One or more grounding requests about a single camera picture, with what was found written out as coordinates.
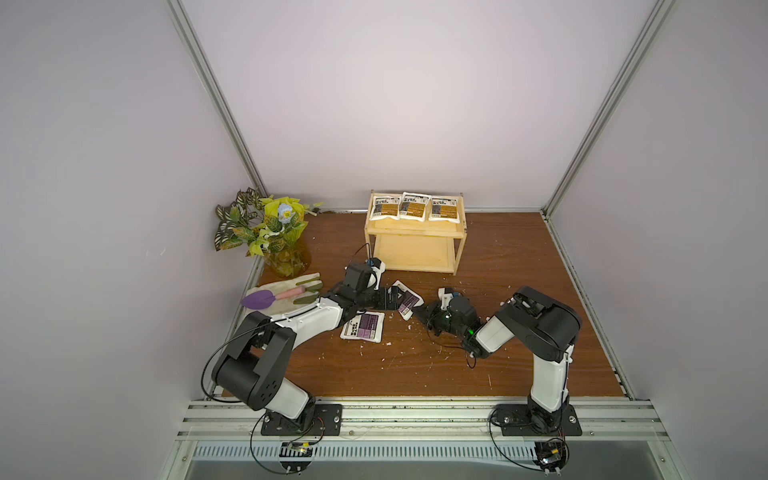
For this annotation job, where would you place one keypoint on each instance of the left circuit board connector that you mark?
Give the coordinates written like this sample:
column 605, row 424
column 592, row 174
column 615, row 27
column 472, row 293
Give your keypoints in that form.
column 296, row 457

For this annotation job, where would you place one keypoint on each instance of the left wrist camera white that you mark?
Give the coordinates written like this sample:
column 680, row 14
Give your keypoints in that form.
column 377, row 269

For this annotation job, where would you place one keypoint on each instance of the green artificial plant in vase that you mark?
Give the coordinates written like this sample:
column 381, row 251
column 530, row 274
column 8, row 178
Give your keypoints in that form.
column 268, row 227

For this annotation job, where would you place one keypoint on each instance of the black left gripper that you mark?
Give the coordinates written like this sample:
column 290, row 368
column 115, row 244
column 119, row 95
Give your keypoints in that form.
column 382, row 303

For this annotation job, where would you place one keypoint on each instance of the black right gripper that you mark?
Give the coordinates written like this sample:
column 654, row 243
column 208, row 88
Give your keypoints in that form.
column 435, row 314

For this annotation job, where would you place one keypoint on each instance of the yellow coffee bag small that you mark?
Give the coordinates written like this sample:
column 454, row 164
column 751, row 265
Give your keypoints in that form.
column 444, row 209

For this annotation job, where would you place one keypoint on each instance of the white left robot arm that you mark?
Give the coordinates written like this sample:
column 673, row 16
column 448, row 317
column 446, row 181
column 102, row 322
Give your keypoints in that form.
column 253, row 364

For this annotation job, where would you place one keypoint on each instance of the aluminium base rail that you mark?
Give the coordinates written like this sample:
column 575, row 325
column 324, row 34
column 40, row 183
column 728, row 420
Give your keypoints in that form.
column 416, row 429

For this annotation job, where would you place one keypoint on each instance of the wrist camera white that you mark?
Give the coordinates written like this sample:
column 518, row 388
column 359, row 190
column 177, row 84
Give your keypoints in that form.
column 445, row 296
column 377, row 269

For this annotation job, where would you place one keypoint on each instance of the purple coffee bag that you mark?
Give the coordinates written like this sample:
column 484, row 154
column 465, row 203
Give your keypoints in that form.
column 365, row 327
column 408, row 300

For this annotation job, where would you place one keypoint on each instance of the aluminium frame corner post right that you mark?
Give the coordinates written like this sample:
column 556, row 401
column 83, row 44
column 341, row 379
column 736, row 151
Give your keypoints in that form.
column 627, row 72

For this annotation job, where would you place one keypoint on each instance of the circuit board connector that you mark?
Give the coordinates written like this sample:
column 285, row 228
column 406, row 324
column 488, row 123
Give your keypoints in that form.
column 296, row 457
column 551, row 455

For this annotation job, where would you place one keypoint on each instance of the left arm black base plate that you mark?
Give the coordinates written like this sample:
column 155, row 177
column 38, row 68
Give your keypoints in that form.
column 322, row 419

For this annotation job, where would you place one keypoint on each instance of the right circuit board connector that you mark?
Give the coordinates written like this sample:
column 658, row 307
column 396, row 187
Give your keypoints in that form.
column 551, row 455

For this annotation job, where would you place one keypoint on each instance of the aluminium frame corner post left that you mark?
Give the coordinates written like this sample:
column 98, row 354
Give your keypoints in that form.
column 184, row 26

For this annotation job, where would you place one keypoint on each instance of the purple coffee bag flat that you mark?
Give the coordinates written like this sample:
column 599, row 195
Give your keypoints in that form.
column 365, row 327

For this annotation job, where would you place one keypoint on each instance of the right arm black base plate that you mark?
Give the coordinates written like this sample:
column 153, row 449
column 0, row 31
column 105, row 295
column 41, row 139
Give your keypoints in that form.
column 525, row 421

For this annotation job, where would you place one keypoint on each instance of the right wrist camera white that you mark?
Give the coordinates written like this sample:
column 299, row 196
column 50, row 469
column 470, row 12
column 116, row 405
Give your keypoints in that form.
column 445, row 296

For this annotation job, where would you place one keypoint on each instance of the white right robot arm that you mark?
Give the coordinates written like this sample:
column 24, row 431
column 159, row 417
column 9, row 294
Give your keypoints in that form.
column 548, row 328

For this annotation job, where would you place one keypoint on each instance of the light wooden two-tier shelf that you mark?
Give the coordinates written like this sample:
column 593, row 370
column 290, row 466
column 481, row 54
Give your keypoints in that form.
column 409, row 245

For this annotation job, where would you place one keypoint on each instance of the aluminium frame corner post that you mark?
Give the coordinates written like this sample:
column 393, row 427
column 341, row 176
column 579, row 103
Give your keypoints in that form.
column 627, row 72
column 184, row 26

